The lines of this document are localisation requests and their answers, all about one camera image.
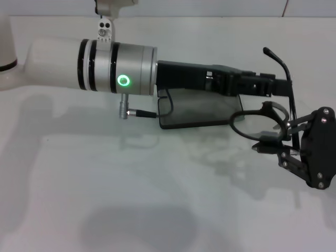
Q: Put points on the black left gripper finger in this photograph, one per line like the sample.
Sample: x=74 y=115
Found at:
x=281 y=88

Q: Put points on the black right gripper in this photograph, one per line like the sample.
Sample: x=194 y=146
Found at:
x=319 y=149

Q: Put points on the black glasses case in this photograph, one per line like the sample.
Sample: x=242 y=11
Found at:
x=199 y=113

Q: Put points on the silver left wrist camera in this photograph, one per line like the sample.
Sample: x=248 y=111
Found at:
x=106 y=29

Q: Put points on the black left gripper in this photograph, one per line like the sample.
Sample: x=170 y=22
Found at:
x=189 y=76

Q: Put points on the black round-framed glasses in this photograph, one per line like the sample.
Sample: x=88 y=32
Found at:
x=268 y=51

